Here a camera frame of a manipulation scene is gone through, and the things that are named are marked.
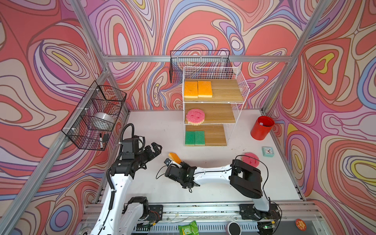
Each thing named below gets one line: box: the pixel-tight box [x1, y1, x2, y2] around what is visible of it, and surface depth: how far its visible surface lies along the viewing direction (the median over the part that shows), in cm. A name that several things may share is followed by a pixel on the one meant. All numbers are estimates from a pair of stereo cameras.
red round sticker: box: [295, 218, 307, 232], surface depth 72 cm
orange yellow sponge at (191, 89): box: [184, 81, 199, 99], surface depth 72 cm
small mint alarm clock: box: [261, 145, 275, 158], surface depth 95 cm
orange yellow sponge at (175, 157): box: [168, 152, 183, 165], surface depth 92 cm
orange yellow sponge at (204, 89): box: [197, 80, 213, 98], surface depth 72 cm
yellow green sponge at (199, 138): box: [194, 130, 206, 146], surface depth 103 cm
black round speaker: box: [227, 221, 242, 235], surface depth 66 cm
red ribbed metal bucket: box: [250, 115, 276, 141], surface depth 102 cm
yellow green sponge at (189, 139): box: [184, 130, 195, 146], surface depth 101 cm
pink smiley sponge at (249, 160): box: [241, 152, 260, 168], surface depth 90 cm
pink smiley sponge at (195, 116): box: [186, 108, 206, 126], surface depth 80 cm
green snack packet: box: [178, 220, 200, 235], surface depth 70 cm
